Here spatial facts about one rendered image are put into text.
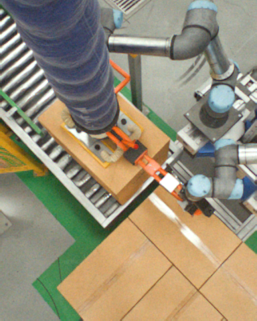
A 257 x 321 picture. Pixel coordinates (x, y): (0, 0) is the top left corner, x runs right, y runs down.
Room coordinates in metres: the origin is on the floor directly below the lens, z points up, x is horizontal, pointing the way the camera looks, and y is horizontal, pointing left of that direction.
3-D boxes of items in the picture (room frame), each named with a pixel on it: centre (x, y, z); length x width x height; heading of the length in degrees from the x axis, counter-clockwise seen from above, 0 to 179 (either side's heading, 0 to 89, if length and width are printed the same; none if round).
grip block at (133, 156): (0.46, -0.03, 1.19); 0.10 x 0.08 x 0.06; 126
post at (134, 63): (1.16, -0.14, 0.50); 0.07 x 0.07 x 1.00; 34
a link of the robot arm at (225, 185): (0.19, -0.33, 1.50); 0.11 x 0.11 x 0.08; 77
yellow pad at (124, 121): (0.72, 0.04, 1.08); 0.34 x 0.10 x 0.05; 36
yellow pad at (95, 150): (0.60, 0.19, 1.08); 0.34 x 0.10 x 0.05; 36
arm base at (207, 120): (0.63, -0.48, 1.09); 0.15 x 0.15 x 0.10
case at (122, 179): (0.66, 0.11, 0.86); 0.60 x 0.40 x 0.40; 36
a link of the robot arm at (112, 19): (0.97, -0.02, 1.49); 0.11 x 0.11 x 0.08; 65
